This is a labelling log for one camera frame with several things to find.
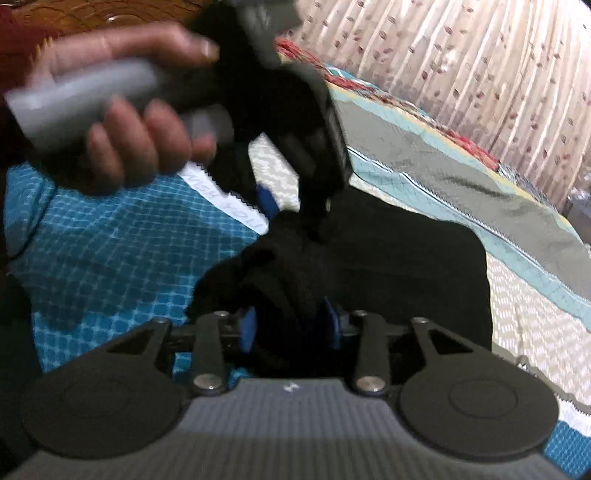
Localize wooden headboard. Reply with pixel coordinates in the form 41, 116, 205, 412
1, 0, 209, 37

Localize left hand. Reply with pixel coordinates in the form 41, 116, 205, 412
25, 22, 219, 196

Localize blue white patterned bedsheet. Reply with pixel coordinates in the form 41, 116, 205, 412
4, 41, 591, 478

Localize black pants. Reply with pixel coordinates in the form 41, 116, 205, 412
186, 187, 493, 378

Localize floral beige curtain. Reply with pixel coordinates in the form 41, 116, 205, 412
291, 0, 590, 206

